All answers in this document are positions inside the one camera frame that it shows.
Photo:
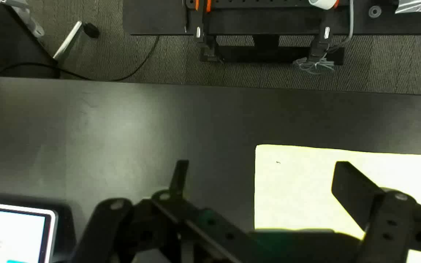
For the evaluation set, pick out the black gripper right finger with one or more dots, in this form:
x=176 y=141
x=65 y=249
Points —
x=395 y=229

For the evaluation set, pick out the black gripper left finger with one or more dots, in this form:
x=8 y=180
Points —
x=123 y=224

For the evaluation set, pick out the yellow cloth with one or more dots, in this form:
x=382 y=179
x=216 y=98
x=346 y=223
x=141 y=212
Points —
x=299 y=185

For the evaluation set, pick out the white framed tablet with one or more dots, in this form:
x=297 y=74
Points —
x=11 y=234

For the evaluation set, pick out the white bar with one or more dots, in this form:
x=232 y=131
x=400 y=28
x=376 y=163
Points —
x=68 y=40

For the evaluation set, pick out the black caster wheel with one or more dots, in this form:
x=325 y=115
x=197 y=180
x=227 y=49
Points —
x=91 y=30

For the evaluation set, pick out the black robot stand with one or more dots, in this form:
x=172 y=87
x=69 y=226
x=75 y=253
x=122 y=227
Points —
x=161 y=17

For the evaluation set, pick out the silver tape piece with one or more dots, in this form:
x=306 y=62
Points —
x=410 y=5

